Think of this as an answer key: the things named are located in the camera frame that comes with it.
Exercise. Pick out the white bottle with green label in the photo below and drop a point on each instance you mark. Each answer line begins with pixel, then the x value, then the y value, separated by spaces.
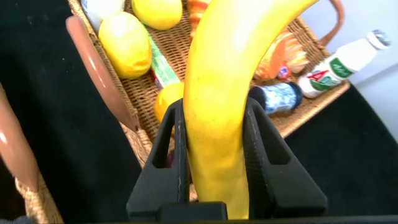
pixel 335 68

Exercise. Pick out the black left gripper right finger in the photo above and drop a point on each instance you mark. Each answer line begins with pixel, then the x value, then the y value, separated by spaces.
pixel 280 186

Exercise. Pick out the yellow banana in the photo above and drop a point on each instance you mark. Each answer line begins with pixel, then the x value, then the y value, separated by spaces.
pixel 217 93

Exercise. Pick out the yellow pear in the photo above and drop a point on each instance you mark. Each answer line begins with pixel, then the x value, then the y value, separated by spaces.
pixel 169 96

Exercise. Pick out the long ridged bread loaf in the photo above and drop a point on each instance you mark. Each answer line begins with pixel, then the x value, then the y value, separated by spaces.
pixel 295 56

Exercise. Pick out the small jar with blue lid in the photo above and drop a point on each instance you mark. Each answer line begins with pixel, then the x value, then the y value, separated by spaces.
pixel 280 98

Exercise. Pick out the round brown bread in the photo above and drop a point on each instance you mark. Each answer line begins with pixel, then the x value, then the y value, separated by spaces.
pixel 270 63

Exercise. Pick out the striped croissant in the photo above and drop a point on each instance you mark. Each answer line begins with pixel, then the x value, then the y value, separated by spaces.
pixel 197 12

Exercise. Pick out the round yellow lemon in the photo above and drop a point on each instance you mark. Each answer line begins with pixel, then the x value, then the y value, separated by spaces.
pixel 157 12

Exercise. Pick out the green gum pack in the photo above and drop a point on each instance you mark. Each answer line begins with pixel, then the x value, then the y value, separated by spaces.
pixel 163 67

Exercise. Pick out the wicker basket with food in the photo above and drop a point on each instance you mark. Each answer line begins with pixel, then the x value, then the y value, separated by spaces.
pixel 174 46

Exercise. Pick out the purple eggplant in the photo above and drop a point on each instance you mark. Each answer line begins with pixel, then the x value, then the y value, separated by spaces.
pixel 170 159

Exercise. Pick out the oval yellow lemon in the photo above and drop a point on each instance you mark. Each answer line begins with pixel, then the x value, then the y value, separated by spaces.
pixel 126 46

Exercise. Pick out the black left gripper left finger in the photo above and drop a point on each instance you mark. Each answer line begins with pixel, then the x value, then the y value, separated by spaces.
pixel 174 186

